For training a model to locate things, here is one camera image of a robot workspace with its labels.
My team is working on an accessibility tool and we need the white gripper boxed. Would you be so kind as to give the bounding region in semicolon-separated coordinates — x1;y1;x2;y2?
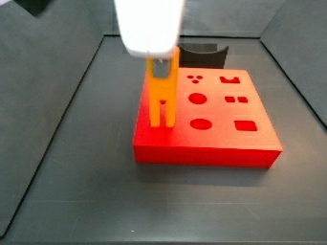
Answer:
113;0;186;59

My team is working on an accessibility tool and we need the orange square-circle peg object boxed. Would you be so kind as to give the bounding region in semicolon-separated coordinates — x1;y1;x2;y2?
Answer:
145;47;180;127

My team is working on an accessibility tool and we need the dark grey curved holder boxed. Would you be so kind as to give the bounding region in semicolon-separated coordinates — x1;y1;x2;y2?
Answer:
179;43;228;69

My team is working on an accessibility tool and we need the red shape-sorter block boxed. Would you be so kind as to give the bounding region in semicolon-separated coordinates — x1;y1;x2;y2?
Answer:
133;68;283;167

